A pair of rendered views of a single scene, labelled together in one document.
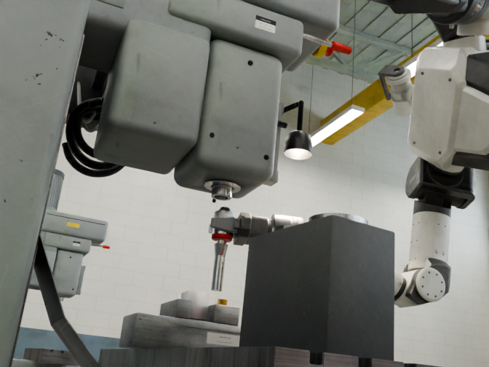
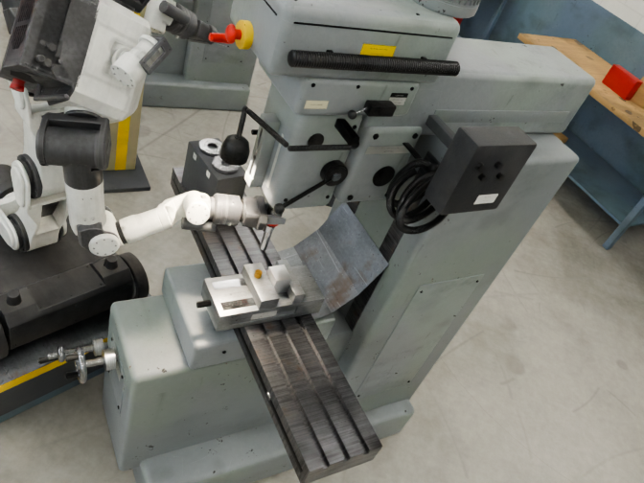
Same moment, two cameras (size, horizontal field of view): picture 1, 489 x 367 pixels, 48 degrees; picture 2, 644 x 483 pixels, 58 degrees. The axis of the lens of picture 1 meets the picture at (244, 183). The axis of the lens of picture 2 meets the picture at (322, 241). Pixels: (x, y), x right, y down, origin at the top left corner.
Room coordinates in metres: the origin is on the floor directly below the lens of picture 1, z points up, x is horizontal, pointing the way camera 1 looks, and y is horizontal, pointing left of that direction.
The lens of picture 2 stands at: (2.53, -0.28, 2.30)
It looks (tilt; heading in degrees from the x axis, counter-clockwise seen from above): 40 degrees down; 160
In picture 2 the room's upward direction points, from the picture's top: 22 degrees clockwise
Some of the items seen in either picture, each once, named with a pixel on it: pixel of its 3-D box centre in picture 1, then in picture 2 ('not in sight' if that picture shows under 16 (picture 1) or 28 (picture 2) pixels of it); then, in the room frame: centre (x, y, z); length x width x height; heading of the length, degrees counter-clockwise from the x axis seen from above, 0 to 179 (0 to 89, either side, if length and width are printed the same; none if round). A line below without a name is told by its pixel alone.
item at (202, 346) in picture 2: not in sight; (248, 305); (1.21, 0.05, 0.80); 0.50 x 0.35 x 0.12; 111
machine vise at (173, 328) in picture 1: (203, 330); (264, 291); (1.32, 0.06, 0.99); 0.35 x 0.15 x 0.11; 110
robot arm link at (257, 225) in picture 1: (263, 233); (243, 212); (1.22, -0.05, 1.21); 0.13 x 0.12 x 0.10; 6
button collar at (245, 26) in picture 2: (319, 46); (243, 34); (1.29, -0.17, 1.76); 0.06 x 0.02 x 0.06; 21
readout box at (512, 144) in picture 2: (94, 92); (480, 172); (1.42, 0.45, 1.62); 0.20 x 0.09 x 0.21; 111
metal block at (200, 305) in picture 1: (193, 306); (278, 279); (1.31, 0.09, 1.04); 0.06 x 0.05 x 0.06; 20
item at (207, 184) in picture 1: (222, 186); not in sight; (1.21, 0.05, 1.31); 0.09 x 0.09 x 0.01
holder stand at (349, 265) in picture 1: (313, 290); (214, 177); (0.85, -0.12, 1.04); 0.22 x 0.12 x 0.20; 29
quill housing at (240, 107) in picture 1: (228, 121); (302, 143); (1.21, 0.05, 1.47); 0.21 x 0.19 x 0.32; 21
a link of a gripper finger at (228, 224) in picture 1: (225, 223); not in sight; (1.18, 0.03, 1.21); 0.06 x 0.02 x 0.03; 96
